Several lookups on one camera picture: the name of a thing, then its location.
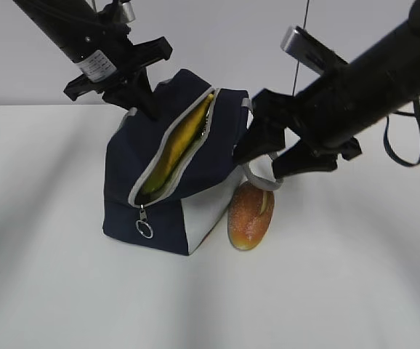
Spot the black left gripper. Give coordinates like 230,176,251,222
63,21,172,121

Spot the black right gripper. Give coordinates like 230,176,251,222
233,89,362,179

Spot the brown bread roll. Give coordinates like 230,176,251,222
227,181,275,251

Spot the yellow banana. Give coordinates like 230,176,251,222
140,94,214,195

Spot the navy and white lunch bag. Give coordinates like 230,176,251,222
102,69,281,256

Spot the green lidded glass container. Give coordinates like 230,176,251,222
150,137,203,202

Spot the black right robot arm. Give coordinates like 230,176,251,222
233,1,420,180

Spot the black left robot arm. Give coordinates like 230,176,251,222
16,1,172,120

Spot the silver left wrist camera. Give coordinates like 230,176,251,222
104,0,136,24

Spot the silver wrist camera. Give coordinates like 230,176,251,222
104,0,136,24
280,26,348,75

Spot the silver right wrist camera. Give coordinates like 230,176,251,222
280,26,348,75

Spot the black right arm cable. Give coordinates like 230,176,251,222
384,97,420,167

